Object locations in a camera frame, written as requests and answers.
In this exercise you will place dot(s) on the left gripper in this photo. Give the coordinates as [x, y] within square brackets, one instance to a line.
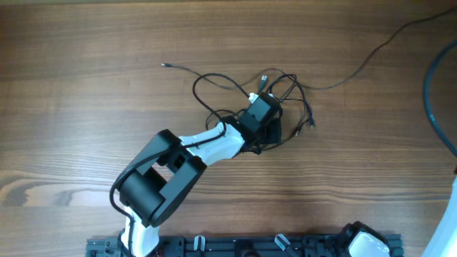
[275, 137]

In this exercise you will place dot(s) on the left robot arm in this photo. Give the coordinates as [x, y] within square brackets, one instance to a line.
[159, 178]

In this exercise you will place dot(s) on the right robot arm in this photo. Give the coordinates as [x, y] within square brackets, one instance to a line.
[357, 239]

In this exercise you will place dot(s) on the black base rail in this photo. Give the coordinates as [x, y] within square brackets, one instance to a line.
[178, 246]

